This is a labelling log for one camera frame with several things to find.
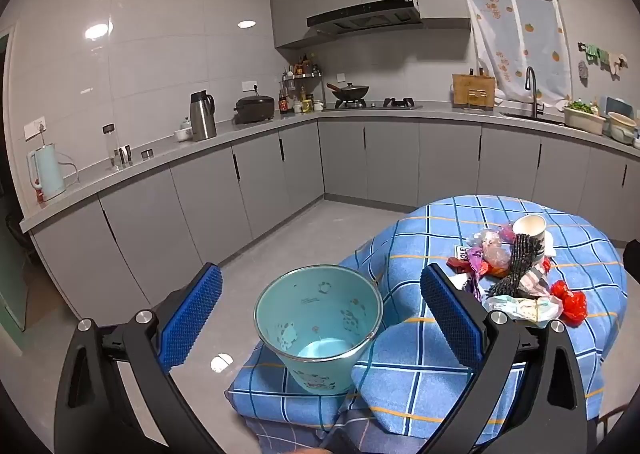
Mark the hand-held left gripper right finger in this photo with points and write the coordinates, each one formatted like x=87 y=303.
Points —
x=452 y=319

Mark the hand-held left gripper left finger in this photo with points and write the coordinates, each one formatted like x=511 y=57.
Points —
x=192 y=319

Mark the purple wrapper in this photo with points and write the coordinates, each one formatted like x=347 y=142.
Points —
x=471 y=286

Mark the red snack wrapper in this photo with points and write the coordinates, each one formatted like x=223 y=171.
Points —
x=457 y=264

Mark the pale wrapper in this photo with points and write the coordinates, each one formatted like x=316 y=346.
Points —
x=520 y=308

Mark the pink clear plastic bag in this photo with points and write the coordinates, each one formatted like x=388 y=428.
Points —
x=492 y=251

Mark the black grey striped cloth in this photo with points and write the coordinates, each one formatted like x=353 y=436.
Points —
x=520 y=259

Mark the teal metal bucket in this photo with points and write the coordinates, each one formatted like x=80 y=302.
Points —
x=310 y=304

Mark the white paper cup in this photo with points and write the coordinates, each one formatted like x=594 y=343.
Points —
x=530 y=229

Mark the red plastic wrapper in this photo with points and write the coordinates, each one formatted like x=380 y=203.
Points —
x=572 y=304

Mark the blue plaid tablecloth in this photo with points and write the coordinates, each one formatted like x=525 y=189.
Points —
x=425 y=244

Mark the grey lower cabinets with counter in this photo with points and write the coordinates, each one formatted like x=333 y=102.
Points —
x=200 y=204

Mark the steel cup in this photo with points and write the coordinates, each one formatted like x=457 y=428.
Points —
x=124 y=155

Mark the green door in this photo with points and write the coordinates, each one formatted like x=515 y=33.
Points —
x=11 y=294

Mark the small white teapot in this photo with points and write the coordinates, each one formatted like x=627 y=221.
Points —
x=183 y=132

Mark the glass jar with black lid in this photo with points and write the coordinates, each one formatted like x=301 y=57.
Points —
x=111 y=149

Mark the stainless steel thermos jug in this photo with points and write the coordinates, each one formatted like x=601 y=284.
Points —
x=202 y=116

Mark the light blue electric kettle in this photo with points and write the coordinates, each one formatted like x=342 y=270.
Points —
x=50 y=171

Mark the black rice cooker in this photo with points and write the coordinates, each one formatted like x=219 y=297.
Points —
x=255 y=109

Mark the gas stove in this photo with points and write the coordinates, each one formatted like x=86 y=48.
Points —
x=400 y=105

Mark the dark kitchen faucet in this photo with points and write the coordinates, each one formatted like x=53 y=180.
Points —
x=538 y=104

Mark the dark sauce bottles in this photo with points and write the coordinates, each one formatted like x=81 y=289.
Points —
x=283 y=104

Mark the beige basin with vegetables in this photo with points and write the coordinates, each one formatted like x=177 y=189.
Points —
x=582 y=120

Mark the seasoning jars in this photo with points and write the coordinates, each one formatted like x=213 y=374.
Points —
x=306 y=106

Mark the black wok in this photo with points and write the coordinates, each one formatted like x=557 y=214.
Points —
x=352 y=92

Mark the beige bowl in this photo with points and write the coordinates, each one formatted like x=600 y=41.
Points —
x=622 y=126

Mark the blue cutting board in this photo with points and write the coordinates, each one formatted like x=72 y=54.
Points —
x=617 y=105

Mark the corner spice rack with bottles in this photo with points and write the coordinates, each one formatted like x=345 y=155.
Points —
x=302 y=70

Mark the grey hanging scrubber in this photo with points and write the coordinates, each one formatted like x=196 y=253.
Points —
x=582 y=70

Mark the white printed curtain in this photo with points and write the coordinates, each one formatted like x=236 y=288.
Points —
x=530 y=34

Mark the hanging cloths on hooks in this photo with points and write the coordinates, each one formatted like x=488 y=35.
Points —
x=602 y=55

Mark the black range hood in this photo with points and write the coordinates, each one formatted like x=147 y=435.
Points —
x=370 y=14

